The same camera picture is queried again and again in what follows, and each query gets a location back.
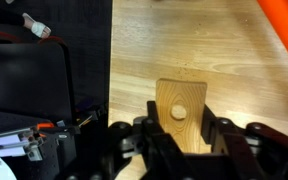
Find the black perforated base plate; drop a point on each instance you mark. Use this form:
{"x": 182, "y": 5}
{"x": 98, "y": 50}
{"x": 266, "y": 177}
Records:
{"x": 54, "y": 156}

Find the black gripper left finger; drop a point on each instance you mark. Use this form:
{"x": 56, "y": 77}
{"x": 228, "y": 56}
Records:
{"x": 144, "y": 153}

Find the wooden block with two holes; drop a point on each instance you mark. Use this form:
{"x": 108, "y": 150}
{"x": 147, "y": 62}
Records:
{"x": 180, "y": 96}

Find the wooden toy workbench blue ends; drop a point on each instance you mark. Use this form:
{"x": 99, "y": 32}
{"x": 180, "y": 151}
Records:
{"x": 284, "y": 30}

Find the leg in black trousers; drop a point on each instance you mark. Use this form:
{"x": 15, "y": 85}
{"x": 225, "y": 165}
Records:
{"x": 4, "y": 15}

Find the foot in white sandal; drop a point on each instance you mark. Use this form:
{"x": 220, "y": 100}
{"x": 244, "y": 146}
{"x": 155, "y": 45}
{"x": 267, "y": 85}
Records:
{"x": 37, "y": 28}

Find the black chair seat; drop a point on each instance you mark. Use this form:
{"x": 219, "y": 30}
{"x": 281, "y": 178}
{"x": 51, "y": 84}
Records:
{"x": 27, "y": 80}

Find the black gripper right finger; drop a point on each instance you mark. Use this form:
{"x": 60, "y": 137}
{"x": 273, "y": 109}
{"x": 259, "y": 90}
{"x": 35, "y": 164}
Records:
{"x": 257, "y": 150}

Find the aluminium bracket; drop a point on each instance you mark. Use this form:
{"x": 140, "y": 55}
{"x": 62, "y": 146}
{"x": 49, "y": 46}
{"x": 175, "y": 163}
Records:
{"x": 17, "y": 141}

